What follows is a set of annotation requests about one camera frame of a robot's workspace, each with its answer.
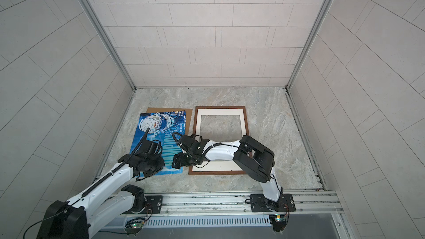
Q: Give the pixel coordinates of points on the aluminium mounting rail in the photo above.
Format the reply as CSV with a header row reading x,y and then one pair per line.
x,y
226,203

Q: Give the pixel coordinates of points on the brown wooden picture frame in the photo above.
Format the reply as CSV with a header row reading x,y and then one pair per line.
x,y
247,122

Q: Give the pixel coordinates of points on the left controller circuit board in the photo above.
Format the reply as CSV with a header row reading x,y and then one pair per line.
x,y
134,226

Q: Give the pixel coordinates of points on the blue poster photo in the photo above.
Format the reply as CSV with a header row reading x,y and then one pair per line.
x,y
161,125

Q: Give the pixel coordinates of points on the left corner aluminium post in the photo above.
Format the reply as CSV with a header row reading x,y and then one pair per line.
x,y
106,40

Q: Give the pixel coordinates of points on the controller circuit board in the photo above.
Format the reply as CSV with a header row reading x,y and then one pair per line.
x,y
134,226
278,222

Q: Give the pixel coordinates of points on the brown cardboard backing board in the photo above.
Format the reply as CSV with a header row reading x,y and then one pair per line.
x,y
189,112

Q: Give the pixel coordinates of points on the corner aluminium post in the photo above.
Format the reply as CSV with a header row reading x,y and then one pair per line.
x,y
311,37
106,40

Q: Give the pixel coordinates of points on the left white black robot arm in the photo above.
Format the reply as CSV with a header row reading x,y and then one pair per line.
x,y
85,214

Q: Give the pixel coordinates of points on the right controller circuit board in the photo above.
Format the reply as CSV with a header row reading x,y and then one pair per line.
x,y
278,222

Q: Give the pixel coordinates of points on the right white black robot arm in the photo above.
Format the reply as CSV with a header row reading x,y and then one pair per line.
x,y
256,160

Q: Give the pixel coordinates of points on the right corner aluminium post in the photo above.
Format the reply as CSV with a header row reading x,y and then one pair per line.
x,y
311,37

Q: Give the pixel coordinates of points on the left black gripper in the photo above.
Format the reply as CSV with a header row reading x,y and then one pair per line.
x,y
161,165

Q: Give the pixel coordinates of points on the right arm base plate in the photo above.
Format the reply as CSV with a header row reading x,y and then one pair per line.
x,y
259,203

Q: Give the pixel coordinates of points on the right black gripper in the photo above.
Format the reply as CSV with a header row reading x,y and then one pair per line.
x,y
179,161

